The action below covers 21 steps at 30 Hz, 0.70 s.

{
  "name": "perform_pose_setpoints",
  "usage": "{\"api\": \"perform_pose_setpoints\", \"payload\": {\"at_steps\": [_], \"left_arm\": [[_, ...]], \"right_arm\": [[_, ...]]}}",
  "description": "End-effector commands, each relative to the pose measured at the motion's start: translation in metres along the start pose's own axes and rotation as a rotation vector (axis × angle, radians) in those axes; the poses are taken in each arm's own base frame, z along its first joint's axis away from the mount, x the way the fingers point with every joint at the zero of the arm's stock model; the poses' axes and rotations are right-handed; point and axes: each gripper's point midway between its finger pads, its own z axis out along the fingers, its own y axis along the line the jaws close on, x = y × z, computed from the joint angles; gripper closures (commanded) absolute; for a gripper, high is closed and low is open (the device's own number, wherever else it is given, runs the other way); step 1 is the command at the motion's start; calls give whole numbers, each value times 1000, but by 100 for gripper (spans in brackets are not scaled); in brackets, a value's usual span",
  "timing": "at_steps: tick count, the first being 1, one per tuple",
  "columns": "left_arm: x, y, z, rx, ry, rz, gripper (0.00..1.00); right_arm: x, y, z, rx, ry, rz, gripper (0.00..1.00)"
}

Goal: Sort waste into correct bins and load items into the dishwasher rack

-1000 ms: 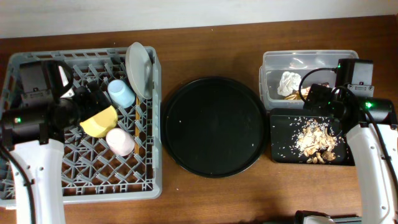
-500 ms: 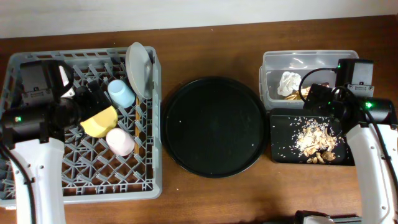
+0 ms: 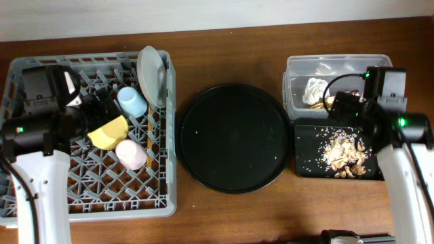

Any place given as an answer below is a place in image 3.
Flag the brown gold coffee sachet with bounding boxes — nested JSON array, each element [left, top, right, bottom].
[[309, 89, 359, 110]]

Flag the yellow bowl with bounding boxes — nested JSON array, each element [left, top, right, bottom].
[[87, 115, 129, 150]]

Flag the light blue cup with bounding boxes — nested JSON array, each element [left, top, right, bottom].
[[117, 87, 148, 118]]

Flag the white napkin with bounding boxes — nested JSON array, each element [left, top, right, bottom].
[[302, 78, 328, 105]]

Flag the food scraps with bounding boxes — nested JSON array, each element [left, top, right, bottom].
[[302, 127, 370, 179]]

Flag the pink cup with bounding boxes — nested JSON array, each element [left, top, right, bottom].
[[115, 140, 147, 170]]

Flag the white plate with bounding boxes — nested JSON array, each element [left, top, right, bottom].
[[137, 46, 166, 108]]

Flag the wooden chopstick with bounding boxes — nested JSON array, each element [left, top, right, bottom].
[[146, 105, 153, 168]]

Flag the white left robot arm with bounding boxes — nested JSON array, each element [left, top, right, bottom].
[[1, 65, 121, 243]]

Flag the grey dishwasher rack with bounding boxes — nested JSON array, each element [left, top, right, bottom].
[[1, 50, 177, 222]]

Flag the clear plastic bin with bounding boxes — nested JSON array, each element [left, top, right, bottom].
[[282, 54, 392, 121]]

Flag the black rectangular tray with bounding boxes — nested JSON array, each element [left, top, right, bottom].
[[294, 118, 382, 180]]

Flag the black round tray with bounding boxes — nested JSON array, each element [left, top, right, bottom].
[[176, 83, 294, 195]]

